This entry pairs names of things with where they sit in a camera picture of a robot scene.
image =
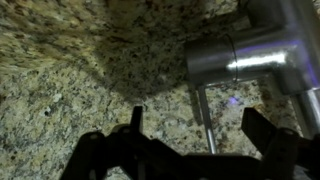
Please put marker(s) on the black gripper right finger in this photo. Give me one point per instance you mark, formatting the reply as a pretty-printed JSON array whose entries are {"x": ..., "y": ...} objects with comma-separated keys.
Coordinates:
[{"x": 260, "y": 128}]

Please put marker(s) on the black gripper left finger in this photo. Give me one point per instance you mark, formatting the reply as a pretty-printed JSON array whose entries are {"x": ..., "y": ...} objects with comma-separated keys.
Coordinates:
[{"x": 136, "y": 120}]

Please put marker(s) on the stainless steel gooseneck faucet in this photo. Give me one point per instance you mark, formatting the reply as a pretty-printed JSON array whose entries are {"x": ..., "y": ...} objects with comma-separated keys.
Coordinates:
[{"x": 260, "y": 56}]

